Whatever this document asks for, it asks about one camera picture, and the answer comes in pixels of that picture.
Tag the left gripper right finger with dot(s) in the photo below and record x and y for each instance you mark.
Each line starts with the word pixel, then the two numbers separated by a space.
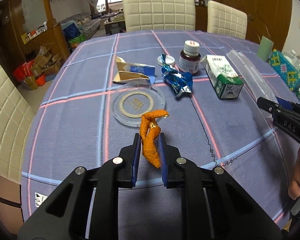
pixel 213 204

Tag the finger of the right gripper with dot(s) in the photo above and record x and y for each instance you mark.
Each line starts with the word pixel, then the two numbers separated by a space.
pixel 268 106
pixel 285 104

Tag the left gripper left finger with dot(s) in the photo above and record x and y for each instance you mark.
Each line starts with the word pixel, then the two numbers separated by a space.
pixel 86 201

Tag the white green paper carton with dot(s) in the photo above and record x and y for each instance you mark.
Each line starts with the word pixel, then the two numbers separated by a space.
pixel 224 79

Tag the brown medicine bottle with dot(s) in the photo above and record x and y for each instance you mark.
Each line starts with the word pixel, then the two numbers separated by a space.
pixel 190 57

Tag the blue foil snack wrapper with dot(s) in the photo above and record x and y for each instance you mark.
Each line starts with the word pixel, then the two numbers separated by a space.
pixel 180 82

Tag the orange peel piece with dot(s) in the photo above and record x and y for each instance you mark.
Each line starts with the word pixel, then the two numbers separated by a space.
pixel 149 131

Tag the clear round plastic lid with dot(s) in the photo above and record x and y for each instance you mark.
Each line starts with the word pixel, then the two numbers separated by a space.
pixel 129 102

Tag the white bottle cap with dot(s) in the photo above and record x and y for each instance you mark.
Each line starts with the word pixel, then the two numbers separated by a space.
pixel 163 58

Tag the blue gold torn carton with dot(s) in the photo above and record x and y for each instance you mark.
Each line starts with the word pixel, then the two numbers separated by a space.
pixel 133 72

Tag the clear plastic cup stack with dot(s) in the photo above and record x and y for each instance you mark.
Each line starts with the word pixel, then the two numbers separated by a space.
pixel 251 76

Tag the colourful beaded tissue box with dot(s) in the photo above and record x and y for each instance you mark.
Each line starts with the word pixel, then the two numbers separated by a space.
pixel 288 73

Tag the green card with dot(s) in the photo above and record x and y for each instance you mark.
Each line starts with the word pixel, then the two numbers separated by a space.
pixel 265 48

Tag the blue plaid tablecloth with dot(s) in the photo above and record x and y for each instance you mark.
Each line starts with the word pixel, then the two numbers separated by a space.
pixel 74 127

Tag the cream chair far right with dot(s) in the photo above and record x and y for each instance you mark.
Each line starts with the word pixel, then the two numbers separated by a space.
pixel 225 20

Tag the cream chair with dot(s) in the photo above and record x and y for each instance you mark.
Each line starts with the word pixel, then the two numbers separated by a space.
pixel 159 15
pixel 225 20
pixel 16 117

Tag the cream chair near left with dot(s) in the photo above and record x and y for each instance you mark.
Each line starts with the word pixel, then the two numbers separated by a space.
pixel 16 117

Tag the orange bucket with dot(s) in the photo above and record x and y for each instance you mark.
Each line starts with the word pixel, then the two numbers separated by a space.
pixel 41 80

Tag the pile of cardboard boxes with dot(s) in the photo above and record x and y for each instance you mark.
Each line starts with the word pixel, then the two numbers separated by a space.
pixel 43 62

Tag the cream chair far centre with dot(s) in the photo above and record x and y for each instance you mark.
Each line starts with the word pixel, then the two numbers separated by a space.
pixel 159 15

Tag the green printed bag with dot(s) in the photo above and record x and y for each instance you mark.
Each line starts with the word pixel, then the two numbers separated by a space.
pixel 75 42

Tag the dark coffee table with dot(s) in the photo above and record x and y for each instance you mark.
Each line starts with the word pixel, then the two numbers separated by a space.
pixel 115 25

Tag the grey sofa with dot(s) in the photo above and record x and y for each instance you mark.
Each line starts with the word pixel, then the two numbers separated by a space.
pixel 84 22

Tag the wooden divider cabinet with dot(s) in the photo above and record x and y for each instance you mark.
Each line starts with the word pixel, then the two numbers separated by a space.
pixel 34 26

